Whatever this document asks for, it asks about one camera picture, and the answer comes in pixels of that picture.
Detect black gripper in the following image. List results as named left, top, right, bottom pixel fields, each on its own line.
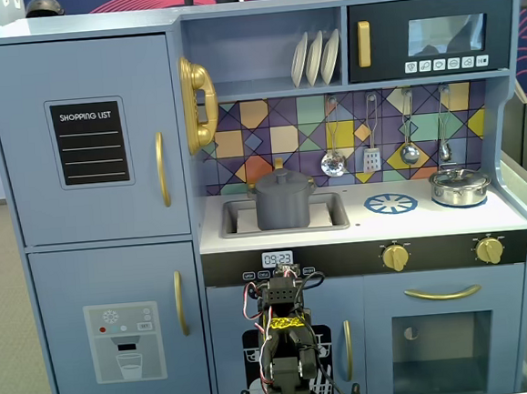
left=244, top=274, right=309, bottom=320

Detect gray pot lid with knob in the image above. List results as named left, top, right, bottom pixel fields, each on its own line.
left=254, top=166, right=312, bottom=195

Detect blue dishwasher door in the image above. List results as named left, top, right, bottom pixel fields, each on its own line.
left=205, top=275, right=371, bottom=394

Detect gray toy cooking pot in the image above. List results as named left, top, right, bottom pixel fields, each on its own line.
left=247, top=181, right=318, bottom=233

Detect blue oven door with window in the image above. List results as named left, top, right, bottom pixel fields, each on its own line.
left=361, top=262, right=527, bottom=394

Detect gray toy sink basin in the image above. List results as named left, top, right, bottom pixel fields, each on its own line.
left=220, top=190, right=352, bottom=240

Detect gold stove knob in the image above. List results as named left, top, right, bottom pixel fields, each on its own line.
left=474, top=235, right=507, bottom=266
left=380, top=242, right=411, bottom=273

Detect steel toy skimmer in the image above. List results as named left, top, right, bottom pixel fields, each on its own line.
left=314, top=94, right=350, bottom=179

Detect colourful mosaic backsplash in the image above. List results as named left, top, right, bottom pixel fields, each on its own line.
left=198, top=81, right=492, bottom=197

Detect steel toy spatula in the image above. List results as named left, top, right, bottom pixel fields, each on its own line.
left=357, top=91, right=385, bottom=175

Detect blue freezer door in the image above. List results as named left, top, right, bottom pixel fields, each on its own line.
left=26, top=239, right=212, bottom=394

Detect gold toy telephone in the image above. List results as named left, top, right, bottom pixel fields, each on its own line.
left=177, top=54, right=223, bottom=157

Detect steel toy ladle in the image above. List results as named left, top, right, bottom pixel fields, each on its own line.
left=394, top=87, right=421, bottom=167

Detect black shopping list board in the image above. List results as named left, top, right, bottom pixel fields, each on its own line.
left=44, top=95, right=137, bottom=192

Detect shiny steel toy pot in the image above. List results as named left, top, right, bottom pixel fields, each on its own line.
left=430, top=178, right=492, bottom=210

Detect steel toy spoon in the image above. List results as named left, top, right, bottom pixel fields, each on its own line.
left=432, top=85, right=456, bottom=164

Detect white toy plate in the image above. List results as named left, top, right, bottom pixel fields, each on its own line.
left=317, top=27, right=344, bottom=86
left=301, top=30, right=329, bottom=87
left=287, top=31, right=313, bottom=89

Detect blue wooden toy kitchen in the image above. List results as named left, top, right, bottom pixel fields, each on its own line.
left=0, top=0, right=527, bottom=394

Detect blue fridge door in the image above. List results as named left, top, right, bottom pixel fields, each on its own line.
left=0, top=30, right=192, bottom=249

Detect black toy microwave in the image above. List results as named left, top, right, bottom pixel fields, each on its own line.
left=342, top=0, right=520, bottom=85

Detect black helmet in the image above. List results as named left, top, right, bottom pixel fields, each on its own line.
left=24, top=0, right=66, bottom=19

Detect gold freezer door handle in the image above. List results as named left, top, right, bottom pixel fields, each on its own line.
left=172, top=270, right=190, bottom=338

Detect gold dishwasher door handle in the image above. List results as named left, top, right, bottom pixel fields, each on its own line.
left=341, top=320, right=356, bottom=382

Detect gold fridge door handle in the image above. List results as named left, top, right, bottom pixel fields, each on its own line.
left=154, top=131, right=173, bottom=208

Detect gold oven door handle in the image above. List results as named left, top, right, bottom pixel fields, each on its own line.
left=403, top=282, right=483, bottom=305

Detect gold microwave door handle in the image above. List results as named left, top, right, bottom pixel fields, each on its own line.
left=355, top=20, right=374, bottom=69

